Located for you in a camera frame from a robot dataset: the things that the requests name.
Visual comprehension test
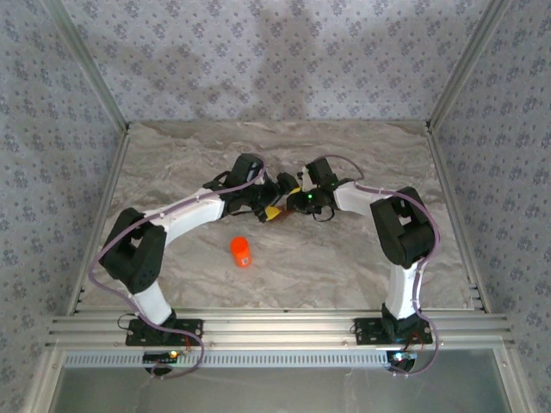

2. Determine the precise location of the grey metal panel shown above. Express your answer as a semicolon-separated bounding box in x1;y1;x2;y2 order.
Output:
50;348;523;413

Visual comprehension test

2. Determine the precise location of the small circuit board with LED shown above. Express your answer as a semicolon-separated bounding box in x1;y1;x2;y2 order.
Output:
387;350;418;367
143;350;180;363

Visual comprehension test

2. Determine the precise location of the aluminium mounting rail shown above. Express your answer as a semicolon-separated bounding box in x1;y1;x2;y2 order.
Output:
45;312;516;348

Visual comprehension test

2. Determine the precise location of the aluminium table edge rail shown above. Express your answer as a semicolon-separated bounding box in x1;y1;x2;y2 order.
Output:
66;127;131;315
425;127;492;313

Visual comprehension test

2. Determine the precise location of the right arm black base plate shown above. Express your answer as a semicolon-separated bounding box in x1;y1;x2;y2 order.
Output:
353;317;433;345

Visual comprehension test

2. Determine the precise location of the slotted grey cable duct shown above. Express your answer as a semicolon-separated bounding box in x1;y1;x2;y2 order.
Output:
63;350;393;369

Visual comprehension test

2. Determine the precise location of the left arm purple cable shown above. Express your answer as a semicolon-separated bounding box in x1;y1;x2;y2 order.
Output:
88;165;268;380

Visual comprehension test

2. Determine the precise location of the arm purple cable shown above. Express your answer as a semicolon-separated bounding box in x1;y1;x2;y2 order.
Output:
88;165;268;380
320;154;443;379

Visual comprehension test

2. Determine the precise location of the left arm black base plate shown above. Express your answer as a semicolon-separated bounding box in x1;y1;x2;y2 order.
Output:
125;318;204;347

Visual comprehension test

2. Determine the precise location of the aluminium frame post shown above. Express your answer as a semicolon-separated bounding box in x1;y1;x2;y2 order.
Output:
424;0;514;133
41;0;131;133

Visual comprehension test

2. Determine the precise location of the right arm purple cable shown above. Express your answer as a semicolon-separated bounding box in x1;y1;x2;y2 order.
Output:
320;154;443;379

